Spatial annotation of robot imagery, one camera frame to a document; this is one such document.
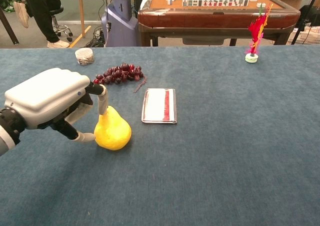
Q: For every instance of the dark table leg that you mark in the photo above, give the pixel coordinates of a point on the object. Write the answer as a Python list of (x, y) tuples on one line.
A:
[(8, 26)]

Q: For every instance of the black swivel stool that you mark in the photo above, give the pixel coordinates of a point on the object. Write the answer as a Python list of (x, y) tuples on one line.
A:
[(58, 23)]

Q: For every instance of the clear round container of clips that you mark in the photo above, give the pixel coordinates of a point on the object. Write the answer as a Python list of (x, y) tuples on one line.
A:
[(85, 56)]

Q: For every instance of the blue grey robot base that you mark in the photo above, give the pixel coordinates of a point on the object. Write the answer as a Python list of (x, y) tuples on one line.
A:
[(120, 23)]

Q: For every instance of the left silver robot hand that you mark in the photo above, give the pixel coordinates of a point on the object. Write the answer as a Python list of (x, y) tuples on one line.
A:
[(47, 95)]

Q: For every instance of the white red folded towel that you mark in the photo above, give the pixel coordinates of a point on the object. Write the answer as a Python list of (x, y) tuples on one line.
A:
[(157, 105)]

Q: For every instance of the wooden post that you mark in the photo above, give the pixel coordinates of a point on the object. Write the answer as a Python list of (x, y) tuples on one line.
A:
[(81, 10)]

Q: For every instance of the person in black clothes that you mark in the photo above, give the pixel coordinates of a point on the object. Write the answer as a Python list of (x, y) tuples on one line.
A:
[(42, 10)]

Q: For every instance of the yellow pear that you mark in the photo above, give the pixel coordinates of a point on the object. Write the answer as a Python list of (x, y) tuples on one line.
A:
[(115, 133)]

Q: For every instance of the brown mahjong table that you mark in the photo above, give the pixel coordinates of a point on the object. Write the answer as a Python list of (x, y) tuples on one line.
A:
[(212, 20)]

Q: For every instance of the face-up mahjong tile row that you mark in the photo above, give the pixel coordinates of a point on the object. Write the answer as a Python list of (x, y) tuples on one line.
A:
[(215, 2)]

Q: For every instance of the dark red grape bunch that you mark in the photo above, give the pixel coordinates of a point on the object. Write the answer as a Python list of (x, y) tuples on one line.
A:
[(122, 73)]

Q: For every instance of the red feather shuttlecock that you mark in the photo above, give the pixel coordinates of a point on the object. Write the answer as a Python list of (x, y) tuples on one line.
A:
[(252, 58)]

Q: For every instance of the white plastic basket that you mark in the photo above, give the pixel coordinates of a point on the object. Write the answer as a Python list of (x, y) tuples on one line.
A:
[(310, 36)]

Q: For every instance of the black tripod stand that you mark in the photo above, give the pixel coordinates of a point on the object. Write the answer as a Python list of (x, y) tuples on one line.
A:
[(303, 18)]

